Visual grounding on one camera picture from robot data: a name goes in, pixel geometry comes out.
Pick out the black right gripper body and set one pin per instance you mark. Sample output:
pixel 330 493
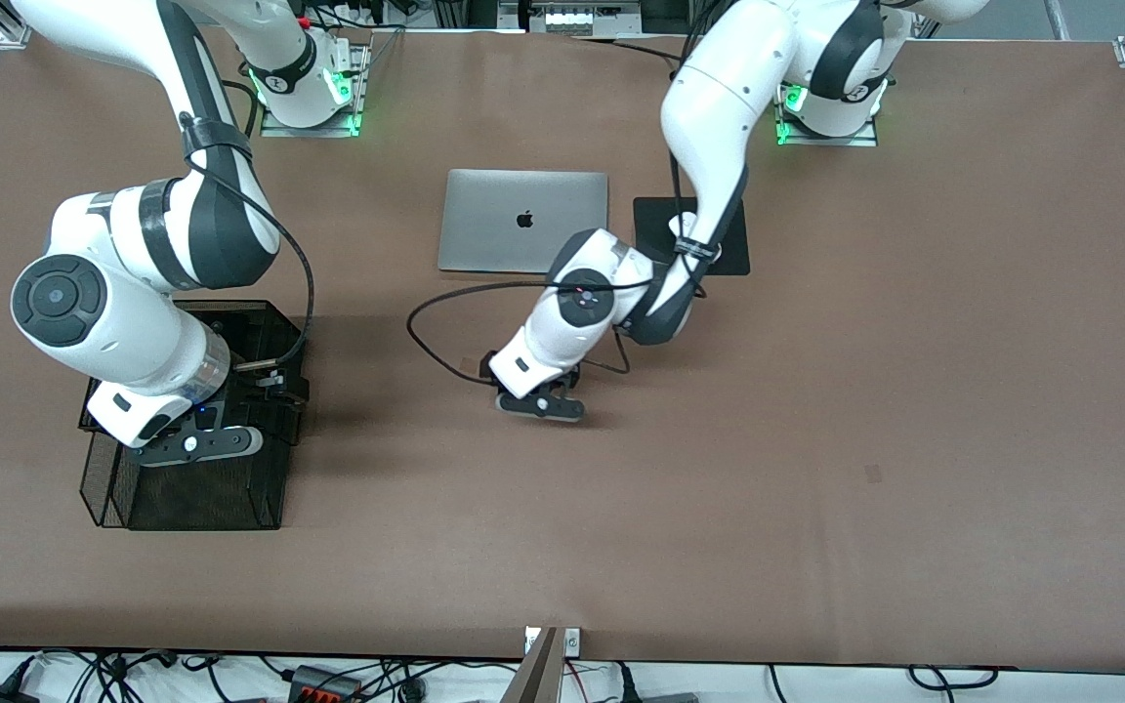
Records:
pixel 248 391

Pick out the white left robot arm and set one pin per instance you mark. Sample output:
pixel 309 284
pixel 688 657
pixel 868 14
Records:
pixel 729 98

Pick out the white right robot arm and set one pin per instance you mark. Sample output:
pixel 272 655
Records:
pixel 133 322

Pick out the silver closed laptop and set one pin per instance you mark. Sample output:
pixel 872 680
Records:
pixel 504 225

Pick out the black mouse pad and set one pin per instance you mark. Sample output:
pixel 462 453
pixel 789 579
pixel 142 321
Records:
pixel 650 254

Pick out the black power strip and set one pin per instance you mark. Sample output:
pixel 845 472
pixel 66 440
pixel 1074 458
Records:
pixel 323 685

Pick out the white terminal block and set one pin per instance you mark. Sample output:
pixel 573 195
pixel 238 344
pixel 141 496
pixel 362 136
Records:
pixel 568 20

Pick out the white metal bracket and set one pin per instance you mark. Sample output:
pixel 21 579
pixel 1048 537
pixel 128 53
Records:
pixel 572 641

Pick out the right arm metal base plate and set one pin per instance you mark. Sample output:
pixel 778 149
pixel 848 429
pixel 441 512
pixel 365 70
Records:
pixel 359 98

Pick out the grey slanted post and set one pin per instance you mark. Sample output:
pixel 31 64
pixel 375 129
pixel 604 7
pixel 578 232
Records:
pixel 535 679

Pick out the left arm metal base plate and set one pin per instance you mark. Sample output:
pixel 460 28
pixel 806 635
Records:
pixel 860 142

